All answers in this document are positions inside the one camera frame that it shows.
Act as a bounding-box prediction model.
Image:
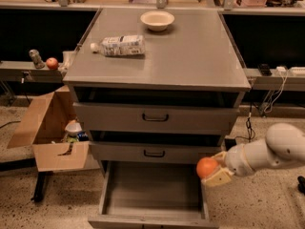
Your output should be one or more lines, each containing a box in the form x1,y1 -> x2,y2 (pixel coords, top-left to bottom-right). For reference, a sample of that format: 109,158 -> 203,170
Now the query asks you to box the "white bowl in box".
65,121 -> 82,136

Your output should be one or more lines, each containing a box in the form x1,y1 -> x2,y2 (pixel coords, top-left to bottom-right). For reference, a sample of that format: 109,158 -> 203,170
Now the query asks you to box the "grey drawer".
73,103 -> 239,135
90,142 -> 221,164
88,161 -> 218,229

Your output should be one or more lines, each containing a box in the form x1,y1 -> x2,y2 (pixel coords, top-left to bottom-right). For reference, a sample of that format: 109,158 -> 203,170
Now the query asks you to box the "top grey drawer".
73,103 -> 239,135

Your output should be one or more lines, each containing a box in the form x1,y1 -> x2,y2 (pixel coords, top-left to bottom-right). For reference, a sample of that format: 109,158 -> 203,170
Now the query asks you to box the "grey drawer cabinet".
62,7 -> 252,183

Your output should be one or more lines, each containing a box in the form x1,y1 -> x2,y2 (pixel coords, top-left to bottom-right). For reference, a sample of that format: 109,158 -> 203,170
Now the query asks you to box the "small red apple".
46,57 -> 59,70

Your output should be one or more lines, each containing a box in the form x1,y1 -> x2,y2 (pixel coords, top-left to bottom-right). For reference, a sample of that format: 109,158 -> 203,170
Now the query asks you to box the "black cable on floor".
234,102 -> 256,143

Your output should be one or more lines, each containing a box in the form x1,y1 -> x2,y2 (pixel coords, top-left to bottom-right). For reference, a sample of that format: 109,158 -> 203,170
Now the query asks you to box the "middle grey drawer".
90,142 -> 221,164

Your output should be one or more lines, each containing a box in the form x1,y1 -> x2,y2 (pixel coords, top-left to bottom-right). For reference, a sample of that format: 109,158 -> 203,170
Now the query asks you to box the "white milk bottle lying down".
90,35 -> 145,56

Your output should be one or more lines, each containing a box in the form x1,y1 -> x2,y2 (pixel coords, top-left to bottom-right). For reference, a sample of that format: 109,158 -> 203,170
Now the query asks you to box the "black power adapter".
224,138 -> 236,151

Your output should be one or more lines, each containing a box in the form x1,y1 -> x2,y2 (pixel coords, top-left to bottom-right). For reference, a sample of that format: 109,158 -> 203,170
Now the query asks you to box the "small grey figurine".
29,50 -> 45,69

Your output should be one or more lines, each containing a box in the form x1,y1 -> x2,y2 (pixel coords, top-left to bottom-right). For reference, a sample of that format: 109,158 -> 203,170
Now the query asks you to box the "bottom grey drawer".
88,161 -> 218,229

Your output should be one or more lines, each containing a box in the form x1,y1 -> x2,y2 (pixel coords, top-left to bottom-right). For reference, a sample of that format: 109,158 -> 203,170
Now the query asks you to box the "black device on shelf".
257,64 -> 272,76

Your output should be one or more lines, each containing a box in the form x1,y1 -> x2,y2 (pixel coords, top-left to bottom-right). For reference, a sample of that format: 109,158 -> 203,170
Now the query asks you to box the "orange fruit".
196,157 -> 218,178

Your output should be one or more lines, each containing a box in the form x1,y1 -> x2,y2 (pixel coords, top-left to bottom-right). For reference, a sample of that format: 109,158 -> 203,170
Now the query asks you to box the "cardboard box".
8,86 -> 98,172

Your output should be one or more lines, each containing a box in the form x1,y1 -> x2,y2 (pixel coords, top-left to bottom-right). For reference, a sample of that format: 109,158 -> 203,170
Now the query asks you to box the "white power strip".
276,66 -> 305,77

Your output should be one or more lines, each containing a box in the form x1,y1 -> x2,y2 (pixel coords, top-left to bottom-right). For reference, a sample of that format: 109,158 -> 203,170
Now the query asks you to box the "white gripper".
201,144 -> 254,187

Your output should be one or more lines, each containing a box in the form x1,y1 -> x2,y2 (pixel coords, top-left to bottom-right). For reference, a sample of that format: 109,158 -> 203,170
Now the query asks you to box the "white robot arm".
196,123 -> 305,187

